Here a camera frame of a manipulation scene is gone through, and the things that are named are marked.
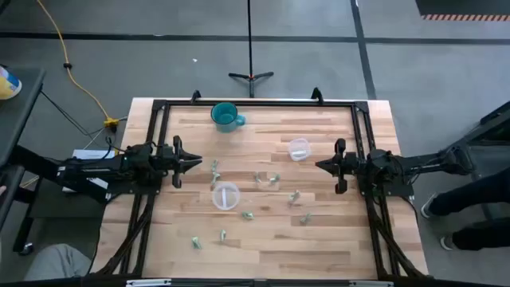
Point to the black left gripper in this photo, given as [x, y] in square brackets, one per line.
[177, 161]

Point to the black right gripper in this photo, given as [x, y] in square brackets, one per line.
[342, 167]

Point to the green candy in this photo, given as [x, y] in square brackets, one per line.
[248, 215]
[223, 235]
[257, 177]
[214, 164]
[294, 197]
[196, 242]
[305, 218]
[274, 178]
[215, 178]

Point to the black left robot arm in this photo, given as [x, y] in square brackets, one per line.
[99, 171]

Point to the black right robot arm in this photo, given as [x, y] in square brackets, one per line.
[414, 163]

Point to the small square clear plastic cup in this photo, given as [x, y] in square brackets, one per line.
[299, 149]

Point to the round clear plastic container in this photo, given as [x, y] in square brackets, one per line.
[226, 195]

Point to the teal mug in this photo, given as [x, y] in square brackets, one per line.
[225, 115]

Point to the black table clamp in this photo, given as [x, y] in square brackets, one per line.
[195, 96]
[317, 95]

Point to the white paper sheet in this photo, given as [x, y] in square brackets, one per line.
[93, 153]

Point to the person's shoe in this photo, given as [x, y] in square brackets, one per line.
[427, 206]
[446, 242]

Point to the black tripod stand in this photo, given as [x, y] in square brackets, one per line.
[250, 60]

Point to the white label strip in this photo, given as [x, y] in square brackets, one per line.
[148, 282]

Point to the person's leg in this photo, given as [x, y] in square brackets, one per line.
[482, 237]
[470, 195]

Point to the black metal cart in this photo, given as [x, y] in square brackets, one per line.
[492, 131]

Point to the person's knee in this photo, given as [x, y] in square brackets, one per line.
[56, 263]

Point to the black side cart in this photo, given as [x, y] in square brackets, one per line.
[16, 119]

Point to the yellow and blue bag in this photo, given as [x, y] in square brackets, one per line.
[8, 83]

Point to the black mat with hazard stripes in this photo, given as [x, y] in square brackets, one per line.
[462, 8]

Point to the black aluminium table frame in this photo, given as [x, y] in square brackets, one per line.
[259, 103]

